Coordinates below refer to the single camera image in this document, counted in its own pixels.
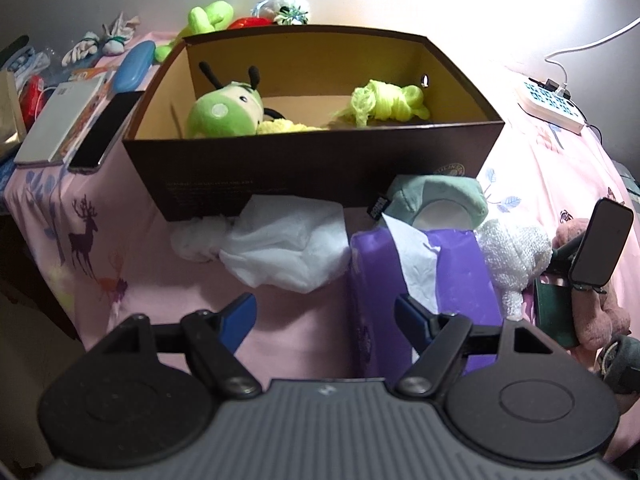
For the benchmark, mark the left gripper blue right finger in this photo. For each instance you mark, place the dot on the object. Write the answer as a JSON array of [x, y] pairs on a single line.
[[437, 339]]

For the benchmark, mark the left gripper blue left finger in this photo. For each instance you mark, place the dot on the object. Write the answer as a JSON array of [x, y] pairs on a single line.
[[212, 339]]

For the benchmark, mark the pink teddy bear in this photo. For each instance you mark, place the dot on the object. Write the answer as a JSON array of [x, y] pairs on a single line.
[[597, 317]]

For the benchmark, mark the white mesh cloth bundle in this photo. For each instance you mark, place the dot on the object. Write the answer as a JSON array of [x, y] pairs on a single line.
[[516, 251]]

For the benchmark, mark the white knotted cloth bundle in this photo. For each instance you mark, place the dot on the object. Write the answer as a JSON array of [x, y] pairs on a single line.
[[293, 243]]

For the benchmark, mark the neon green knotted cloth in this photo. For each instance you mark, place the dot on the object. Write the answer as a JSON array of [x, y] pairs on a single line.
[[379, 101]]

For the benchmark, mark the yellow fuzzy knotted towel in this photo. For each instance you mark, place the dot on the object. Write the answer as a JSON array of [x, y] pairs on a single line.
[[280, 125]]

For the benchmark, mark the purple tissue pack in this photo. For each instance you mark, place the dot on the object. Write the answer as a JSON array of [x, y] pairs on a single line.
[[444, 270]]

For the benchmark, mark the pink deer print tablecloth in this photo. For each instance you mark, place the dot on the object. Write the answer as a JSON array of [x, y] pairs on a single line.
[[102, 245]]

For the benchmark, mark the black smartphone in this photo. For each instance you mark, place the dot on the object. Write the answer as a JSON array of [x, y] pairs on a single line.
[[104, 133]]

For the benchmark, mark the green bug plush toy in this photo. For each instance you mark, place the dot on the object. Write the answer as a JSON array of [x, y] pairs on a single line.
[[230, 110]]

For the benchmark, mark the dark brown cardboard box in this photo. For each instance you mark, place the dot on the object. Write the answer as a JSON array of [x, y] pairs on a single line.
[[307, 74]]

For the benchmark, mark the white blue power strip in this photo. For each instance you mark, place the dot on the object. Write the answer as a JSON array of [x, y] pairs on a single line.
[[550, 107]]

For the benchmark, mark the white book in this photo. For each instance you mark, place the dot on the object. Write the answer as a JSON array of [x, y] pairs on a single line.
[[61, 121]]

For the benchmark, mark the blue glasses case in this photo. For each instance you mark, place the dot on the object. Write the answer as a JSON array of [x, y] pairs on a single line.
[[134, 67]]

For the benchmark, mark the beige paper bag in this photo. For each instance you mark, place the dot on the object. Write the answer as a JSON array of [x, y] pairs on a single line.
[[12, 127]]

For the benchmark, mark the red packet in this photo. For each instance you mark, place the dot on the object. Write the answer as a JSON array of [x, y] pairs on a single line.
[[32, 100]]

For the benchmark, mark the red plush toy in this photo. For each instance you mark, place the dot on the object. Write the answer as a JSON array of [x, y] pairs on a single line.
[[250, 22]]

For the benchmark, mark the white knit glove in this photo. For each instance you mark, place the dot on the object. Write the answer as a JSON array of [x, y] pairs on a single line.
[[88, 46]]

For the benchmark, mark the green yellow plush toy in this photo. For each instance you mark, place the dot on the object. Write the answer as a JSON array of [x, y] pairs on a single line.
[[217, 16]]

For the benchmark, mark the white fluffy pompom toy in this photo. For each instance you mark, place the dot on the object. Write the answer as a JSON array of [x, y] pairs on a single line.
[[283, 12]]

